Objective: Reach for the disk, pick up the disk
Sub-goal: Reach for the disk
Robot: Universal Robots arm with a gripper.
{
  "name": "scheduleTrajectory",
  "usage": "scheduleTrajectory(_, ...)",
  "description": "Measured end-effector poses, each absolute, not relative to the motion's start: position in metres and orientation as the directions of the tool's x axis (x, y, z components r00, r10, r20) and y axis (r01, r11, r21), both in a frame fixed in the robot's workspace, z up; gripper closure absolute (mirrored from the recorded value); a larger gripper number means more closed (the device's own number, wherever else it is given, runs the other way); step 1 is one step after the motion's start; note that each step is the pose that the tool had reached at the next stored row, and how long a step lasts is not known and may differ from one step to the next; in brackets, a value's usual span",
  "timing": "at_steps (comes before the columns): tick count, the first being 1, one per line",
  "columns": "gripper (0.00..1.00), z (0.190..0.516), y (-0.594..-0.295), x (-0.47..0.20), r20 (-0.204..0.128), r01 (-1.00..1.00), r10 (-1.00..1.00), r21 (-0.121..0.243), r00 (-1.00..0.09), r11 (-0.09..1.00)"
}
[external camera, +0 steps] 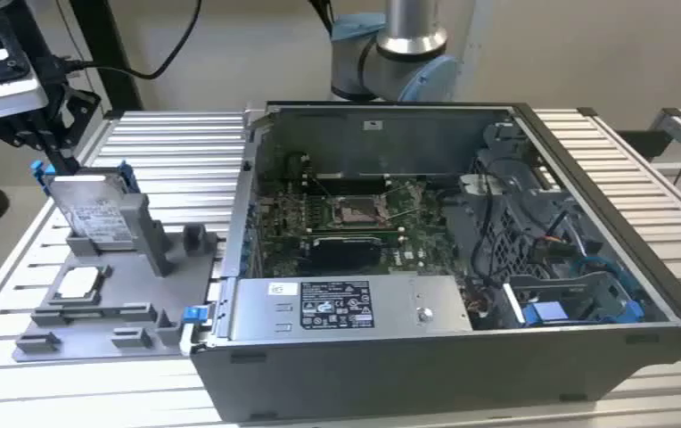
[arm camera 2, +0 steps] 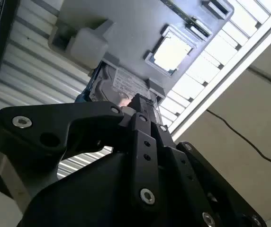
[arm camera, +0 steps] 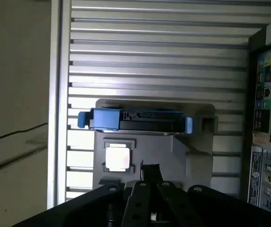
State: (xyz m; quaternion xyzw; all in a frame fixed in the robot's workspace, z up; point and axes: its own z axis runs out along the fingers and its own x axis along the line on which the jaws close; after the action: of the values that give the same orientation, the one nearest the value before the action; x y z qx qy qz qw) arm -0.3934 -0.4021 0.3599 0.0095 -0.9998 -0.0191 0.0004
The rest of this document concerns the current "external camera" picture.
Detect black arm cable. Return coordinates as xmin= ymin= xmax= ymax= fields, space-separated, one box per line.
xmin=307 ymin=0 xmax=335 ymax=28

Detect white black wrist camera box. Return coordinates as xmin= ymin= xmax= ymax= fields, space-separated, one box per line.
xmin=0 ymin=33 xmax=49 ymax=118

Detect black graphics card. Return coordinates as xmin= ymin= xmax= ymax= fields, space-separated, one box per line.
xmin=308 ymin=235 xmax=381 ymax=276

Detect silver metal bracket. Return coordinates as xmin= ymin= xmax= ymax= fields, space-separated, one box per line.
xmin=457 ymin=173 xmax=497 ymax=197

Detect long expansion slot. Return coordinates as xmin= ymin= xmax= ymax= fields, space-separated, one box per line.
xmin=309 ymin=226 xmax=405 ymax=235

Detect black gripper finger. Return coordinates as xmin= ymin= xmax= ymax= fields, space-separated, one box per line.
xmin=41 ymin=84 xmax=104 ymax=177
xmin=0 ymin=105 xmax=50 ymax=152

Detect black wire orange tag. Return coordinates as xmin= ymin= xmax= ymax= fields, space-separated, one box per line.
xmin=531 ymin=208 xmax=571 ymax=268

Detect grey open PC case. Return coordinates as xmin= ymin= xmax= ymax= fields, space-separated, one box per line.
xmin=188 ymin=100 xmax=681 ymax=423

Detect silver power supply unit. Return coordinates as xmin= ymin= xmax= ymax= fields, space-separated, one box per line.
xmin=229 ymin=275 xmax=473 ymax=344

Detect blue case latch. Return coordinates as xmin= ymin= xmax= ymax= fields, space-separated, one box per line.
xmin=180 ymin=305 xmax=210 ymax=325

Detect black table bracket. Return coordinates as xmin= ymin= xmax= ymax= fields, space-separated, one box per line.
xmin=616 ymin=128 xmax=673 ymax=161

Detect light blue wire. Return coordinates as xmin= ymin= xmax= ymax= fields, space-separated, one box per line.
xmin=571 ymin=252 xmax=636 ymax=298

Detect coloured power supply wires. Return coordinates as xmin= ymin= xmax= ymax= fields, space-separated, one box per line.
xmin=463 ymin=284 xmax=497 ymax=318

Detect grey metal disk bay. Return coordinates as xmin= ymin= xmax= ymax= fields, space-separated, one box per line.
xmin=493 ymin=269 xmax=644 ymax=331

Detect green motherboard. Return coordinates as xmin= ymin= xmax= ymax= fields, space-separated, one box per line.
xmin=249 ymin=177 xmax=467 ymax=280

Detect black camera cable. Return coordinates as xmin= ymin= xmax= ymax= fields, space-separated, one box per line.
xmin=48 ymin=0 xmax=202 ymax=81

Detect CPU socket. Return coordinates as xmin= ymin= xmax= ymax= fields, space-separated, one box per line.
xmin=331 ymin=193 xmax=392 ymax=228

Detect grey plastic parts rack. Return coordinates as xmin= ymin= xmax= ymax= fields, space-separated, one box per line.
xmin=10 ymin=193 xmax=221 ymax=363

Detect silver CPU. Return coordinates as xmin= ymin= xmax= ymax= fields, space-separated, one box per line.
xmin=57 ymin=267 xmax=104 ymax=298

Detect black plastic drive cage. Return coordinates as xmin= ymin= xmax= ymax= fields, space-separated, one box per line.
xmin=444 ymin=146 xmax=591 ymax=286

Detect hard disk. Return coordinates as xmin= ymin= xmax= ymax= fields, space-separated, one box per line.
xmin=28 ymin=159 xmax=142 ymax=251

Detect green RAM stick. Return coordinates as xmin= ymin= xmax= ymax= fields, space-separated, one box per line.
xmin=36 ymin=305 xmax=152 ymax=316

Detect blue plastic bay clip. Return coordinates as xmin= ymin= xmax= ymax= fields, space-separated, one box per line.
xmin=521 ymin=301 xmax=568 ymax=323

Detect long black wire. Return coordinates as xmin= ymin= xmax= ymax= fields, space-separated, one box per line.
xmin=469 ymin=153 xmax=532 ymax=280

